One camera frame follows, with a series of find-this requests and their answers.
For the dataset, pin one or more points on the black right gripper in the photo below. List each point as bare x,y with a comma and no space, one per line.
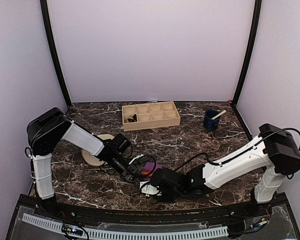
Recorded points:
163,200

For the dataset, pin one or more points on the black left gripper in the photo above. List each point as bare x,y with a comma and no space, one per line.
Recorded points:
134,170

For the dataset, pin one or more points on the purple maroon striped sock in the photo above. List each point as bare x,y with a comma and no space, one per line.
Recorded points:
148,170

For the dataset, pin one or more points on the brown beige argyle sock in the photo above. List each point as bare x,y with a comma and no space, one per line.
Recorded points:
132,118

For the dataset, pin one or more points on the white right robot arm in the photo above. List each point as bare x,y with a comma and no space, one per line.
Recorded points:
273,148

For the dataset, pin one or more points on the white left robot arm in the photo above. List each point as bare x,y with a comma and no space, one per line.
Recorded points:
46,131

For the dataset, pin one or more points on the round beige plate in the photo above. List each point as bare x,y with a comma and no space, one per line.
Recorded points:
93,160

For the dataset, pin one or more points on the wooden compartment tray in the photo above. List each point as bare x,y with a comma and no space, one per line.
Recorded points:
150,116

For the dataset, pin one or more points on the blue enamel mug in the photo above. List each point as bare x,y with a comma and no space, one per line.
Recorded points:
209,123

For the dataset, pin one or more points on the pale wooden stick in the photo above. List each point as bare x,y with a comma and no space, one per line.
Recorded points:
219,114

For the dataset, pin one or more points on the black front rail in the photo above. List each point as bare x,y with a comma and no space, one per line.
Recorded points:
90,215

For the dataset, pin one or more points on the white slotted cable duct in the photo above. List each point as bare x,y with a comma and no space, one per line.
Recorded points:
124,232

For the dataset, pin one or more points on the black left frame post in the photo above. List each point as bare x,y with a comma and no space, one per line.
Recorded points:
53,51

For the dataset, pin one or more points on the black frame post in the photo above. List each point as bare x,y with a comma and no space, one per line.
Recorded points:
53,51
248,52

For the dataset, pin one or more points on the black right frame post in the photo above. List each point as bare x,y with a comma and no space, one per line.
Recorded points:
248,52

